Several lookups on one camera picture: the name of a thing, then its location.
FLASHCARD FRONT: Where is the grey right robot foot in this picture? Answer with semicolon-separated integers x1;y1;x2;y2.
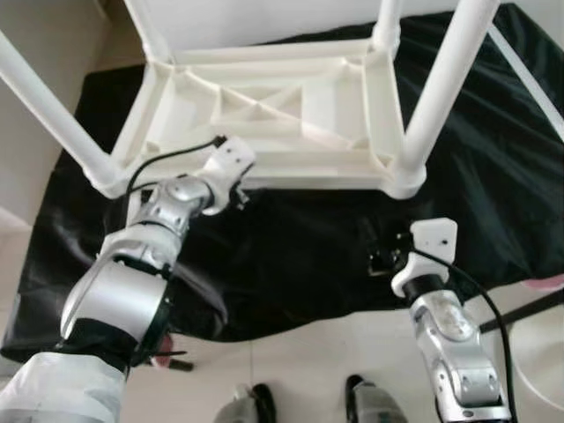
345;375;406;423

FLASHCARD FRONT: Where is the pink plastic object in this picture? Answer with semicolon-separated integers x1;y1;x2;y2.
150;335;175;367

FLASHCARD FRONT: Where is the white standing fan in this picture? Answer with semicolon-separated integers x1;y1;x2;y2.
511;304;564;411

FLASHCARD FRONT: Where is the grey tape strip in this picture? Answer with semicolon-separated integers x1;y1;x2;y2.
489;25;564;137

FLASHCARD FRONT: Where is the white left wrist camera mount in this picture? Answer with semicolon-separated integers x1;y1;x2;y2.
204;137;256;190

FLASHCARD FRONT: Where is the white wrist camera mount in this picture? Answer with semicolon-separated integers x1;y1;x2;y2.
204;137;256;190
390;218;459;296

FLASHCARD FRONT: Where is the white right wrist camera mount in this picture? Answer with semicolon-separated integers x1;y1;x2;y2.
390;218;459;296

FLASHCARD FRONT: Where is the black metal table frame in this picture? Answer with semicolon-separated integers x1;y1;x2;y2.
154;291;564;371

